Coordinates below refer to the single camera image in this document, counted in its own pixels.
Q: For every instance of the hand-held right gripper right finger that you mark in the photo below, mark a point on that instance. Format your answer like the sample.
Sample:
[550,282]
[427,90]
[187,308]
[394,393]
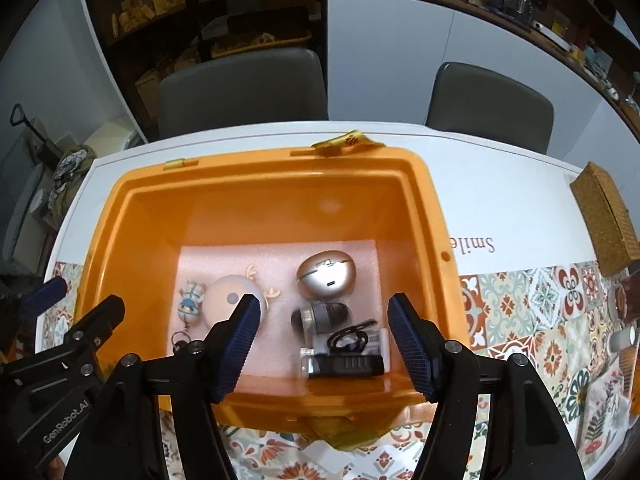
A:
[412,345]

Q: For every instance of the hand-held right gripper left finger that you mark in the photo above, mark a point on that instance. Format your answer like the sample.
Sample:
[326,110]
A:
[237,345]

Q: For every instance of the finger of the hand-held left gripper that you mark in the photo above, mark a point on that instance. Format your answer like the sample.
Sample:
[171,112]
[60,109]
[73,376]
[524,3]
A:
[102,320]
[45,292]

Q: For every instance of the white battery charger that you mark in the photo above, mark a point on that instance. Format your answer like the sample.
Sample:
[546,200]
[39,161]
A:
[382,340]

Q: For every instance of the round pink antlered toy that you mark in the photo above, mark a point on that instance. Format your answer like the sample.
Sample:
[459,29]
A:
[225,300]

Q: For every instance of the black flashlight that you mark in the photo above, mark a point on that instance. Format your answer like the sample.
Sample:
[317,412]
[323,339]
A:
[350,366]

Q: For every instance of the black round gadget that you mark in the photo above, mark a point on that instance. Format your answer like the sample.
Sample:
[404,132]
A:
[320,317]

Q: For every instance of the silver egg-shaped gadget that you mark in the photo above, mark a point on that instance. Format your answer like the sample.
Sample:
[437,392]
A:
[325,275]

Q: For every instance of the orange plastic storage box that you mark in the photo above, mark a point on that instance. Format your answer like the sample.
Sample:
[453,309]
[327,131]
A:
[280,200]

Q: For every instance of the wide yellow tape strip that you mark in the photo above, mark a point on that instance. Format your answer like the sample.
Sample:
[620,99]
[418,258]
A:
[345,435]

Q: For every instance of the camouflage bag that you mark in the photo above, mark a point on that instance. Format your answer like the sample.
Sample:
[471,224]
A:
[67,170]

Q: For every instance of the white card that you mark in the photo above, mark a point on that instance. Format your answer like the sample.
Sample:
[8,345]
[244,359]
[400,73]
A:
[325,455]

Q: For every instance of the small yellow tape strip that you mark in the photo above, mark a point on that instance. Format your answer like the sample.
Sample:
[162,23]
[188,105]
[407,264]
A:
[181,163]

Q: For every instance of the white cup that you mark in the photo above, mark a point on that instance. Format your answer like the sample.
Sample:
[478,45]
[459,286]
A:
[622,340]

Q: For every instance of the yellow printed ribbon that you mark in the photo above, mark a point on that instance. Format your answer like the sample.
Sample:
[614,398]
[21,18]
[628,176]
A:
[345,140]

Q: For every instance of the brown container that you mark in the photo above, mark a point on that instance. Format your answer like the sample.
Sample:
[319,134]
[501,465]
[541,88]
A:
[627,300]

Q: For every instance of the cardboard box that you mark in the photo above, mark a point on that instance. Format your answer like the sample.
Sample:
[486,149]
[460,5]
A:
[147,90]

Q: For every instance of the woven rattan box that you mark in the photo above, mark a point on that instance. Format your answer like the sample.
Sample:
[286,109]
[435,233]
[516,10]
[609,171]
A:
[602,215]

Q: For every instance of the grey upholstered chair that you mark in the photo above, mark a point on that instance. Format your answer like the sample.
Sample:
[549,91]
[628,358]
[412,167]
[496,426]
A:
[490,105]
[245,95]

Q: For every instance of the yellow tray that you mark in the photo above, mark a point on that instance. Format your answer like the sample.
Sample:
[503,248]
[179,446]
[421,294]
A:
[260,45]

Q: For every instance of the dark wooden shelf unit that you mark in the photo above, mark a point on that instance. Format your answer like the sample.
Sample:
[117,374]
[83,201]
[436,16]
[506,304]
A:
[200,10]

